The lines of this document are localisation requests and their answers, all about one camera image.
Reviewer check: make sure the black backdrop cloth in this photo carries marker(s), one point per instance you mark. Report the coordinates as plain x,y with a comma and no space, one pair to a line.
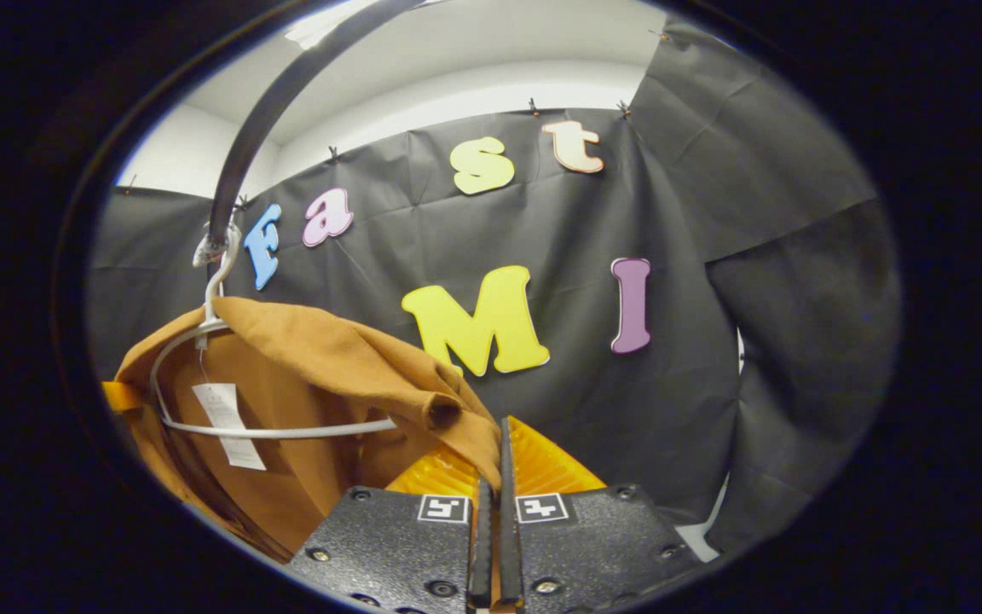
670,341

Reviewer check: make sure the ceiling light panel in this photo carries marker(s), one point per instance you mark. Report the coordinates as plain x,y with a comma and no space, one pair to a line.
312,30

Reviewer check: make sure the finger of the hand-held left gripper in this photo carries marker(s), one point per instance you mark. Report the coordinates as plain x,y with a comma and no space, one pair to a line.
122,396

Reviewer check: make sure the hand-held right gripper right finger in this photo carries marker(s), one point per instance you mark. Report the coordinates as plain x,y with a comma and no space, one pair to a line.
510,529

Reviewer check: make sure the black clothes rail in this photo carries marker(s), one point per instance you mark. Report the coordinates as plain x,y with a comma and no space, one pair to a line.
254,128

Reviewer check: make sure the brown shirt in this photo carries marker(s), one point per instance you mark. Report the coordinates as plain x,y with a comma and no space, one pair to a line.
329,358

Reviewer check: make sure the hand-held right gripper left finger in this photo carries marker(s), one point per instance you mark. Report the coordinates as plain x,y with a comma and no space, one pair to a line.
397,546

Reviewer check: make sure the thick white clothes hanger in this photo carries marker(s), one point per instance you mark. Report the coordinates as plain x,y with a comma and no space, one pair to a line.
286,433

